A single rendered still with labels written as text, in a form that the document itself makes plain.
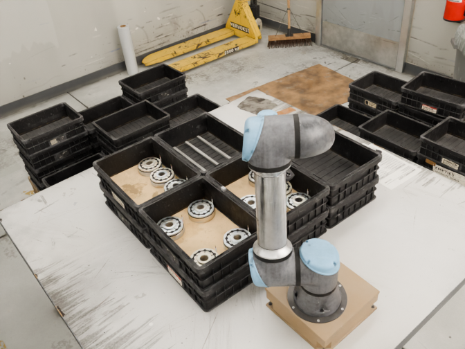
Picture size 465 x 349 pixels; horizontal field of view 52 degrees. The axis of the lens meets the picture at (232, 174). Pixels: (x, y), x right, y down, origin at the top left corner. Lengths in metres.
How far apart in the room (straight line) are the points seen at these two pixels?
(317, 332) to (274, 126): 0.67
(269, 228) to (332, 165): 0.80
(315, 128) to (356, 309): 0.64
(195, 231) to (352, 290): 0.59
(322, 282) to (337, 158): 0.80
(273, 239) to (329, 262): 0.18
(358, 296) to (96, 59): 3.97
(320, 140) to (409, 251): 0.82
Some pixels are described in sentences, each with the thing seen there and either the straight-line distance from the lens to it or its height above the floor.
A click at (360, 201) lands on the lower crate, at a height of 0.75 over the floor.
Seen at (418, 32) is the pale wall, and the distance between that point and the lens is 4.65.
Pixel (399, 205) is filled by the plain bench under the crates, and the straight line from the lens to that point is 2.10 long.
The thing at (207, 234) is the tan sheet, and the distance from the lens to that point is 1.76.
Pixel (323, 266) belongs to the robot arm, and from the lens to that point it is 1.40.
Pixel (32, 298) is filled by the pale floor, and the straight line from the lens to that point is 2.95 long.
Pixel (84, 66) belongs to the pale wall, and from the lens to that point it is 5.02.
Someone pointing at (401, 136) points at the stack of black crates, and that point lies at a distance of 3.13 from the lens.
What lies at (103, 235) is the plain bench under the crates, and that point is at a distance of 2.06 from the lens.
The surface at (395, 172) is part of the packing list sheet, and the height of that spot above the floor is 0.70.
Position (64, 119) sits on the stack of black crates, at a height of 0.49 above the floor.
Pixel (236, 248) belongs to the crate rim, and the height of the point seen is 0.93.
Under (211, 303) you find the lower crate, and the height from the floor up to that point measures 0.73.
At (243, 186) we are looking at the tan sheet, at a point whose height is 0.83.
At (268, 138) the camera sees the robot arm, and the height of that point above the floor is 1.40.
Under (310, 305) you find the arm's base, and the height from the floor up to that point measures 0.83.
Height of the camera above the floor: 2.05
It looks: 37 degrees down
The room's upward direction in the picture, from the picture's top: 6 degrees counter-clockwise
